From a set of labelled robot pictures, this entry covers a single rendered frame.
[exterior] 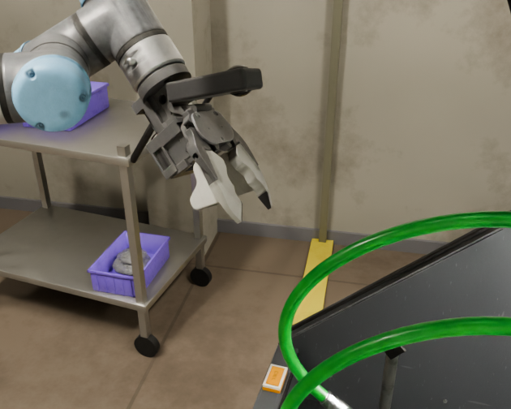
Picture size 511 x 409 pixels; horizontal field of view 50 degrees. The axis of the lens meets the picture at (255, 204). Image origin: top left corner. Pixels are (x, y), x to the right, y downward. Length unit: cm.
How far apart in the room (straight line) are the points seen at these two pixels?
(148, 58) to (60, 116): 15
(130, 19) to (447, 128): 228
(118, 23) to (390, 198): 241
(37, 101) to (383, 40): 225
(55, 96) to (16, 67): 5
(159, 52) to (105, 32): 7
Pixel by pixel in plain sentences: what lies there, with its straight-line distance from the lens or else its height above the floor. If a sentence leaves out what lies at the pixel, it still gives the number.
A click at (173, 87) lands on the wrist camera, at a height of 146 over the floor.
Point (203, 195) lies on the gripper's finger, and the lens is 66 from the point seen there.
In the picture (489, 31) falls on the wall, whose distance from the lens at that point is 277.
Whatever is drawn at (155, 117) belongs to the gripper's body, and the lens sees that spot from 72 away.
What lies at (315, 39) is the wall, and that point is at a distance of 274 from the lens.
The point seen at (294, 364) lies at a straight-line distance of 62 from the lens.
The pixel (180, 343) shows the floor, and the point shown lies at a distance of 248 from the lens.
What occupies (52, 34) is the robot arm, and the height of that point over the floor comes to 151.
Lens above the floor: 164
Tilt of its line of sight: 28 degrees down
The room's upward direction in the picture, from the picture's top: straight up
